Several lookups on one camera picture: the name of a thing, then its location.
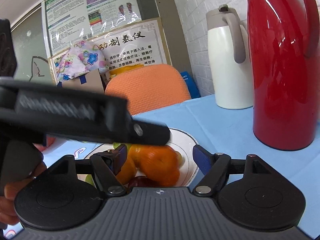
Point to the blue printed tablecloth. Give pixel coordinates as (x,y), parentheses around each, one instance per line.
(220,130)

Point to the red plum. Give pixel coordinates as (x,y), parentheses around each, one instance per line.
(141,182)

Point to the calligraphy wall poster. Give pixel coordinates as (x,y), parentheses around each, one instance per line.
(140,47)

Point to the floral cloth bag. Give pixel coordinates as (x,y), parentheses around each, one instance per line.
(80,60)

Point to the large orange chair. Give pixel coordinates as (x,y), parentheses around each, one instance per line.
(150,87)

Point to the brown cardboard box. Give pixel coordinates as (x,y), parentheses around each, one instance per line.
(92,82)

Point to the longan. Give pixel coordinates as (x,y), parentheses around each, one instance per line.
(179,157)

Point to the printed chart wall poster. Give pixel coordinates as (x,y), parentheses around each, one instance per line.
(82,7)

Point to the person's left hand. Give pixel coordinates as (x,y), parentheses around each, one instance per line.
(8,192)

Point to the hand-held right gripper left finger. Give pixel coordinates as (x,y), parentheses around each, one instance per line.
(122,156)

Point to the small green apple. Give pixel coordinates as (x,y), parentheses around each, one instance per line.
(121,146)

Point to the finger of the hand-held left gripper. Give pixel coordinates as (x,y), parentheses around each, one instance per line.
(150,133)

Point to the white plate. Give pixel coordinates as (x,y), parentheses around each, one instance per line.
(186,145)

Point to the blue bag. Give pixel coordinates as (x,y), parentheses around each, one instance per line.
(191,85)

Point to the white thermos jug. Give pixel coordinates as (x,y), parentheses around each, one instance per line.
(227,75)

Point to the orange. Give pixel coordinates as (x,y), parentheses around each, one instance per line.
(162,166)
(135,152)
(126,170)

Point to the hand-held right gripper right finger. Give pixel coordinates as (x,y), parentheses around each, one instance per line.
(201,158)

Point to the red thermos jug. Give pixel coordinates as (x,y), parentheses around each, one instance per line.
(282,80)

